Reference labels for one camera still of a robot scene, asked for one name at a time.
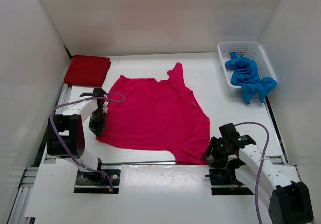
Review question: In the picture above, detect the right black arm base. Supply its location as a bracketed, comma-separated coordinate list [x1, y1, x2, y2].
[205, 158, 254, 196]

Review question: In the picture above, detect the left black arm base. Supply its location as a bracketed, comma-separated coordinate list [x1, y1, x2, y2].
[74, 165, 121, 194]

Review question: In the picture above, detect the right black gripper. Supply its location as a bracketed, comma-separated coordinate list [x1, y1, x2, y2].
[200, 136, 233, 168]

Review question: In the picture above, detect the aluminium frame rail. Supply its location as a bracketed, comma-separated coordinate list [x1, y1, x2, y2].
[7, 83, 73, 224]

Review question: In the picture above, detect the dark red t shirt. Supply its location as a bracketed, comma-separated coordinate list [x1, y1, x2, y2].
[64, 55, 111, 87]

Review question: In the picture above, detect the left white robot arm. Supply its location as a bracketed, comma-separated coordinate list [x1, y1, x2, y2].
[47, 88, 108, 185]

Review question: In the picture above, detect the white plastic basket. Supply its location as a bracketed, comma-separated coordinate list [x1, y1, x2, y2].
[217, 40, 277, 93]

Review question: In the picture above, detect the blue t shirt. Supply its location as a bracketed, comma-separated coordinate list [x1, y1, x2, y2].
[225, 52, 277, 104]

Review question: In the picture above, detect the pink t shirt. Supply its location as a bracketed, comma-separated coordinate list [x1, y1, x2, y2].
[96, 63, 210, 165]

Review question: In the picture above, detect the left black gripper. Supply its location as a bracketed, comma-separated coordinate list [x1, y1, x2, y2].
[89, 109, 107, 136]

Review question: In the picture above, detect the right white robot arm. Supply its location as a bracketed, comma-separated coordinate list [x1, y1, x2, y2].
[202, 123, 314, 223]

